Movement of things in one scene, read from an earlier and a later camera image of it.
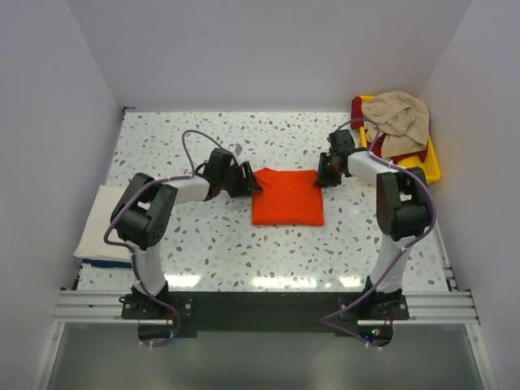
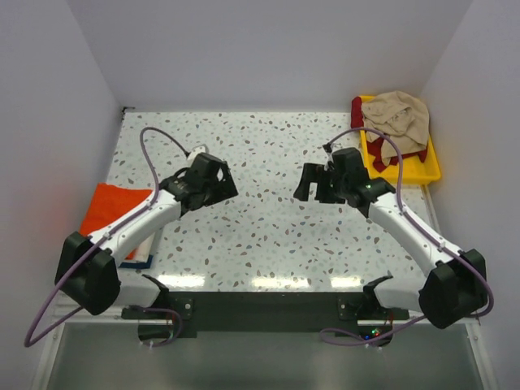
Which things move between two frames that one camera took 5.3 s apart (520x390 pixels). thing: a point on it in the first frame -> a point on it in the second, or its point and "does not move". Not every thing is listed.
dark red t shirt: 357,121 does not move
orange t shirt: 288,197 -> 109,204
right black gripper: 322,179 -> 314,173
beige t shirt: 402,119 does not move
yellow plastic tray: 430,165 does not move
